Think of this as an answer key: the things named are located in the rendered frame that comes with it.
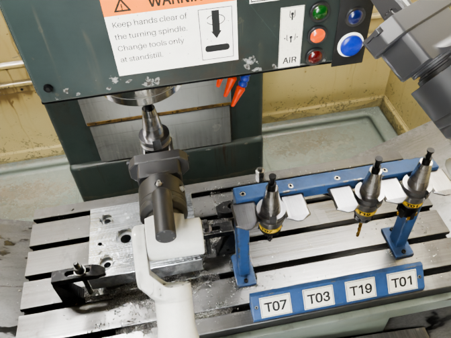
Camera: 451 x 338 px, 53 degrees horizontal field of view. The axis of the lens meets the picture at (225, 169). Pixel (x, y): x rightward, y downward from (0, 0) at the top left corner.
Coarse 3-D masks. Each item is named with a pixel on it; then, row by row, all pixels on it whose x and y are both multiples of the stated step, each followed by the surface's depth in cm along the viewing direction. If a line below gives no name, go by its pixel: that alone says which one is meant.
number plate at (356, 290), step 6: (348, 282) 113; (354, 282) 113; (360, 282) 113; (366, 282) 113; (372, 282) 113; (348, 288) 113; (354, 288) 113; (360, 288) 113; (366, 288) 113; (372, 288) 114; (348, 294) 113; (354, 294) 113; (360, 294) 113; (366, 294) 114; (372, 294) 114; (348, 300) 113
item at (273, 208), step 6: (264, 192) 92; (270, 192) 90; (276, 192) 90; (264, 198) 92; (270, 198) 91; (276, 198) 91; (264, 204) 93; (270, 204) 92; (276, 204) 92; (264, 210) 94; (270, 210) 93; (276, 210) 93; (270, 216) 94
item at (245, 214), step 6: (234, 204) 98; (240, 204) 98; (246, 204) 98; (252, 204) 98; (234, 210) 97; (240, 210) 97; (246, 210) 97; (252, 210) 97; (234, 216) 96; (240, 216) 96; (246, 216) 96; (252, 216) 96; (234, 222) 96; (240, 222) 95; (246, 222) 95; (252, 222) 95; (258, 222) 95; (240, 228) 94; (246, 228) 94; (252, 228) 94
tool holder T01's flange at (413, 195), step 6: (402, 186) 99; (408, 186) 98; (432, 186) 98; (408, 192) 98; (414, 192) 97; (420, 192) 97; (426, 192) 98; (408, 198) 99; (414, 198) 98; (420, 198) 99; (426, 198) 98
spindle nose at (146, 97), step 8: (160, 88) 76; (168, 88) 77; (176, 88) 79; (104, 96) 79; (112, 96) 77; (120, 96) 76; (128, 96) 75; (136, 96) 75; (144, 96) 76; (152, 96) 76; (160, 96) 77; (168, 96) 78; (120, 104) 78; (128, 104) 77; (136, 104) 77; (144, 104) 77
